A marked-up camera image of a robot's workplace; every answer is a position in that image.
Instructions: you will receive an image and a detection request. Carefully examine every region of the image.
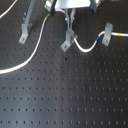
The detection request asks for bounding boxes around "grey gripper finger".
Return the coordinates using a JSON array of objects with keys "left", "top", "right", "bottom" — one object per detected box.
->
[{"left": 65, "top": 8, "right": 76, "bottom": 31}]

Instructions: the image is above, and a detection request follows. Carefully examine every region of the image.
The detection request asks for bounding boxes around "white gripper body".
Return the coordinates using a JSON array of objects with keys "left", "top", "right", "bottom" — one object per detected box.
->
[{"left": 55, "top": 0, "right": 91, "bottom": 9}]

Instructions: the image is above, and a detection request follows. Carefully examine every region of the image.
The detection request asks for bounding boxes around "white cable with markers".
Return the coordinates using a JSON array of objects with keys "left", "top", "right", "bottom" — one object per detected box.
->
[{"left": 0, "top": 12, "right": 128, "bottom": 76}]

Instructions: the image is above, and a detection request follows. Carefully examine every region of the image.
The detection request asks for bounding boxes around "grey metal strut left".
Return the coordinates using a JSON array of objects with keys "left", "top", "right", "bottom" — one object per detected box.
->
[{"left": 24, "top": 0, "right": 35, "bottom": 26}]

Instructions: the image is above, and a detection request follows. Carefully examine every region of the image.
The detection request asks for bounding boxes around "grey cable clip centre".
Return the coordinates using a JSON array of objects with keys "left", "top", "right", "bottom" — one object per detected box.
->
[{"left": 61, "top": 28, "right": 77, "bottom": 52}]

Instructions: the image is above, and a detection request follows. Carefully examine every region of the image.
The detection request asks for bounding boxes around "grey cable clip right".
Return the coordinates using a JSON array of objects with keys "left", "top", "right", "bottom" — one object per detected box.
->
[{"left": 102, "top": 22, "right": 113, "bottom": 47}]

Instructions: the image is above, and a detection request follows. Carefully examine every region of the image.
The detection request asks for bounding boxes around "white cable top left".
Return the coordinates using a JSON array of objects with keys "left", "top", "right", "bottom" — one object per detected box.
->
[{"left": 0, "top": 0, "right": 19, "bottom": 20}]

